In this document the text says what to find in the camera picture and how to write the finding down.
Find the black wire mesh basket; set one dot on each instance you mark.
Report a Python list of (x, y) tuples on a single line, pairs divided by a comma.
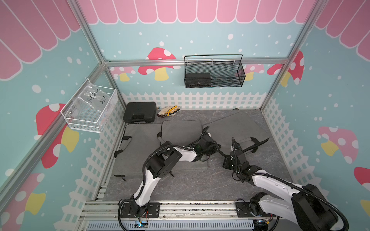
[(226, 69)]

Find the white wire basket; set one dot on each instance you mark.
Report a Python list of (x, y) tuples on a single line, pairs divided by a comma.
[(109, 110)]

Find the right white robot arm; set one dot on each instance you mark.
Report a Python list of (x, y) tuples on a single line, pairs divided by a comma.
[(303, 205)]

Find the black box in basket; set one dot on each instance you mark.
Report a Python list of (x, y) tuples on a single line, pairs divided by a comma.
[(198, 80)]

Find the yellow black pliers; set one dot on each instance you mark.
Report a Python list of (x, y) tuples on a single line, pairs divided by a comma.
[(173, 110)]

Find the grey laptop bag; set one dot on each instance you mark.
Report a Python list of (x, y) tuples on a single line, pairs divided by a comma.
[(182, 133), (139, 141), (242, 128)]

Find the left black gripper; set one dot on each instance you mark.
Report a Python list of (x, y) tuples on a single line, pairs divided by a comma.
[(215, 148)]

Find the black plastic tool case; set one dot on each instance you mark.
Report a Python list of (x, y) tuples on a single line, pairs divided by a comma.
[(140, 112)]

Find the clear plastic bag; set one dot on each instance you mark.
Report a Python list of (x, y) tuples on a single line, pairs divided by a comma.
[(87, 109)]

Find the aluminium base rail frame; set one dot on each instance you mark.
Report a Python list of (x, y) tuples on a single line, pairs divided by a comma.
[(172, 216)]

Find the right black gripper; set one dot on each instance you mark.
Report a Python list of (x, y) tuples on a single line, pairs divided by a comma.
[(226, 161)]

